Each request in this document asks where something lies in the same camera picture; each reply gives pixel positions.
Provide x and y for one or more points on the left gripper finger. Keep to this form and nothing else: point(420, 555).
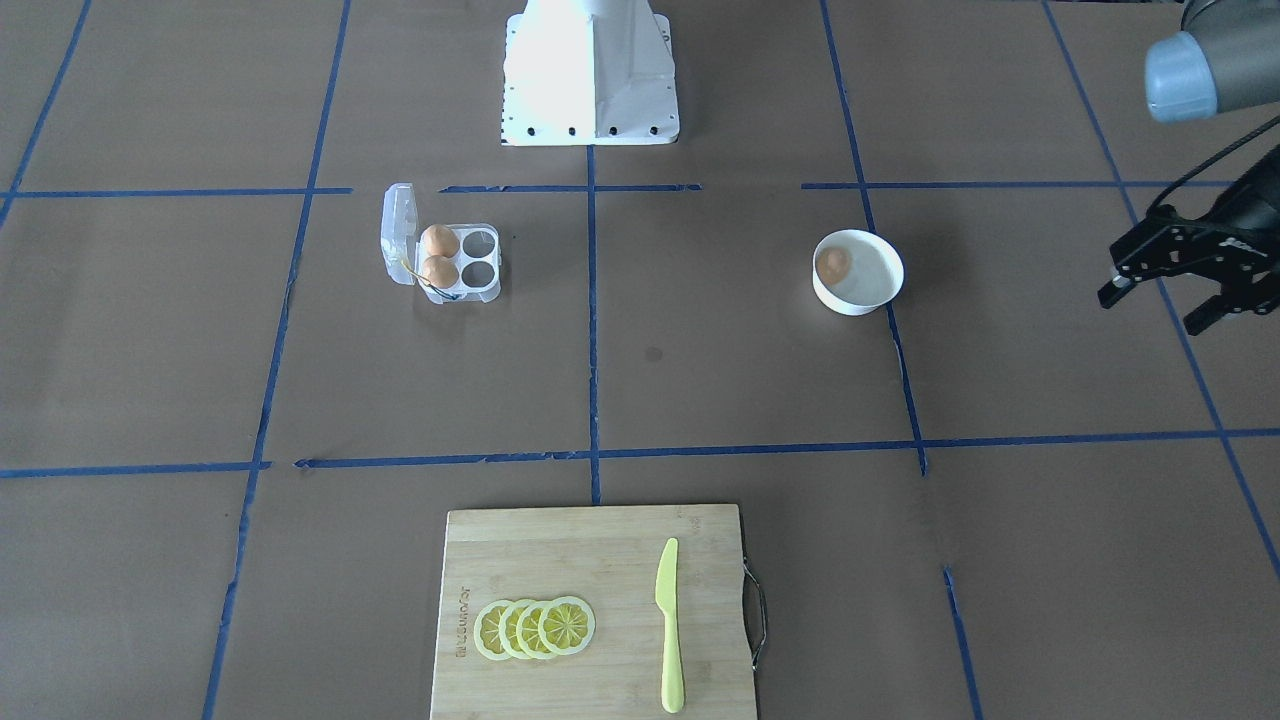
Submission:
point(1230, 300)
point(1119, 286)

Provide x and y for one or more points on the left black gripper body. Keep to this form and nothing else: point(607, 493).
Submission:
point(1252, 225)

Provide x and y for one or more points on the brown egg from bowl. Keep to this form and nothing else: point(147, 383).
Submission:
point(833, 264)

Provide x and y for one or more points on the clear plastic egg box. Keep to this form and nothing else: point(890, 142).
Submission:
point(479, 259)

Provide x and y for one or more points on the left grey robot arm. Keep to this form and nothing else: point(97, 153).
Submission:
point(1225, 57)

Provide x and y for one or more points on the white round bowl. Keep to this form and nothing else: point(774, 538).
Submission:
point(876, 276)

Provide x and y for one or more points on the bamboo cutting board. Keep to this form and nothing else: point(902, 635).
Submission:
point(609, 557)

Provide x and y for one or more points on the yellow plastic knife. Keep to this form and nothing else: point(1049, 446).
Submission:
point(672, 682)

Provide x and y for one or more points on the yellow blue rubber band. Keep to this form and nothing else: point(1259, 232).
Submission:
point(424, 282)

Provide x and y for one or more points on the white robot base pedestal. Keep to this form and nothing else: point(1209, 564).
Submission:
point(589, 73)

